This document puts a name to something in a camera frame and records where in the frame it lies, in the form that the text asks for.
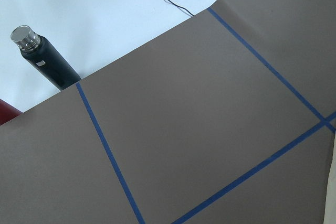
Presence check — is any black bottle with steel cap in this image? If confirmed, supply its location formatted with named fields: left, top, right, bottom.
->
left=10, top=25, right=81, bottom=90

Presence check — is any red bottle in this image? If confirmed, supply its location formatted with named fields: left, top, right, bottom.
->
left=0, top=99, right=22, bottom=125

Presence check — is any brown paper table mat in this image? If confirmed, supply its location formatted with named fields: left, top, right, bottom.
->
left=1, top=0, right=335, bottom=223

